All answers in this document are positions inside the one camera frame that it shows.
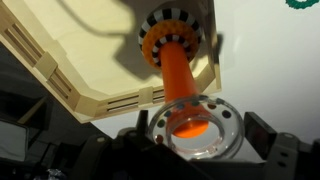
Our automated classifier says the orange stake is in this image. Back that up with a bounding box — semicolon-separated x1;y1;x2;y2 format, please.
159;41;210;139

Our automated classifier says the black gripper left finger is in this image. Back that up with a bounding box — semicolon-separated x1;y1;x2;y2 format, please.
68;109;158;180

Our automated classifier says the yellow knobbly ring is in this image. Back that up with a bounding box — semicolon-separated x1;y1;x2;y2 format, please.
141;19;200;70

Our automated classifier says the cyan ring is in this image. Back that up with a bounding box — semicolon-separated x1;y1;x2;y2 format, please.
285;0;320;10

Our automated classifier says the black white striped ring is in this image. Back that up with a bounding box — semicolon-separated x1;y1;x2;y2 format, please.
137;7;204;68

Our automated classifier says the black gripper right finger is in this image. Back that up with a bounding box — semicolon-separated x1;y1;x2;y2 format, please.
244;112;320;180

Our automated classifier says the transparent ring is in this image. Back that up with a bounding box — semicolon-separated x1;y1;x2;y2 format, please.
147;94;246;161

